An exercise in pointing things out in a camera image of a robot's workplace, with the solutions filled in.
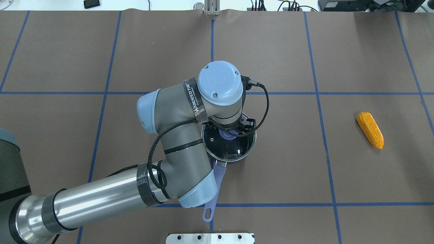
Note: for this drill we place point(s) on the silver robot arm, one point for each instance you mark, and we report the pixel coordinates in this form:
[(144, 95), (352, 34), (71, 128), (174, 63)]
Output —
[(177, 165)]

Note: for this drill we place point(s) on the dark blue saucepan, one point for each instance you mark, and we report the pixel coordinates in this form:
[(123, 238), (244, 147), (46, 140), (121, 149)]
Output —
[(225, 161)]

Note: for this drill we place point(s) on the white camera stand post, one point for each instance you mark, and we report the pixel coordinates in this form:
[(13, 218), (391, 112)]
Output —
[(211, 238)]

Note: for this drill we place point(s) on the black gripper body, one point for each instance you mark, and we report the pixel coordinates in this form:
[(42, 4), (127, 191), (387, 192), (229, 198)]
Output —
[(214, 129)]

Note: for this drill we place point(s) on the small black device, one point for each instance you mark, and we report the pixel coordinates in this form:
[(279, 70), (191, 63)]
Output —
[(88, 4)]

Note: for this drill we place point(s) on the glass pot lid blue knob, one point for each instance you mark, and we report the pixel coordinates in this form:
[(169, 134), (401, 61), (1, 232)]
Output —
[(234, 145)]

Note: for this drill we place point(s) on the yellow plastic corn cob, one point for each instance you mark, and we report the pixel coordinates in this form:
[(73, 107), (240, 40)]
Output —
[(370, 129)]

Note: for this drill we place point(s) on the aluminium frame post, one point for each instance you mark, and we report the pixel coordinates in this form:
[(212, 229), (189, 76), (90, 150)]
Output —
[(212, 7)]

